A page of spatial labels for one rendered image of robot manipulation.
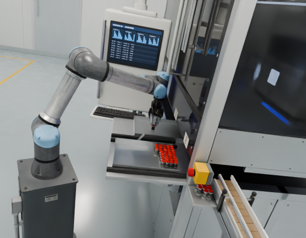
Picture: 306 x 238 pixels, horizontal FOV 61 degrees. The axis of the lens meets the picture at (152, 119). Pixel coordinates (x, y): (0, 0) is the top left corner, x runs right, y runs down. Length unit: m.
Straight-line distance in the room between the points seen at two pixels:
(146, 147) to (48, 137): 0.56
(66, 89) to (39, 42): 5.64
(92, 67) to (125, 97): 0.96
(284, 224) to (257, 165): 0.48
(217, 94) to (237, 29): 0.26
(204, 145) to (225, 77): 0.32
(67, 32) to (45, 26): 0.50
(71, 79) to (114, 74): 0.22
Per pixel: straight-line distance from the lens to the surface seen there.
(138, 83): 1.31
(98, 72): 1.21
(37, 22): 6.91
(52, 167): 1.37
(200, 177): 1.18
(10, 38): 7.20
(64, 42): 6.81
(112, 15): 2.03
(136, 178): 1.28
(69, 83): 1.35
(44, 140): 1.29
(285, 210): 1.65
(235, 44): 1.08
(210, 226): 1.56
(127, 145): 1.51
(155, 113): 1.60
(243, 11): 1.07
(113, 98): 2.16
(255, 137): 1.27
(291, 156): 1.42
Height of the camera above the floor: 1.66
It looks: 24 degrees down
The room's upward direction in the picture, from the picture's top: 11 degrees clockwise
